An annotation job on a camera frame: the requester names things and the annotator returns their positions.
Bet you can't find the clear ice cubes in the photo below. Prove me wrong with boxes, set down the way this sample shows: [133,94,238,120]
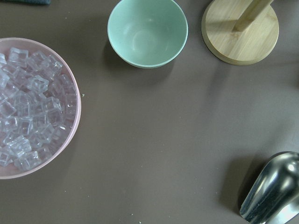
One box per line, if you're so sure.
[0,47,77,171]

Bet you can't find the steel ice scoop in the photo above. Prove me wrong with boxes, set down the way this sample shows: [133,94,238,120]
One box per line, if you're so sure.
[240,152,299,224]

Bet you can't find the green bowl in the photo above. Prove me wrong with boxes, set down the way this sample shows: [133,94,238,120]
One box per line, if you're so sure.
[107,0,188,69]

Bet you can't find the pink bowl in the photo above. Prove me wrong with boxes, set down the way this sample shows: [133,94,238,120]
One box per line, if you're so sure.
[0,37,81,180]

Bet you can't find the wooden glass stand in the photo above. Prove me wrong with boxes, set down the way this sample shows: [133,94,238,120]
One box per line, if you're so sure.
[201,0,279,65]

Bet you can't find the grey folded cloth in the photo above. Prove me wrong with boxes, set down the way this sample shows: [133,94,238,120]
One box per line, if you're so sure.
[21,0,51,5]

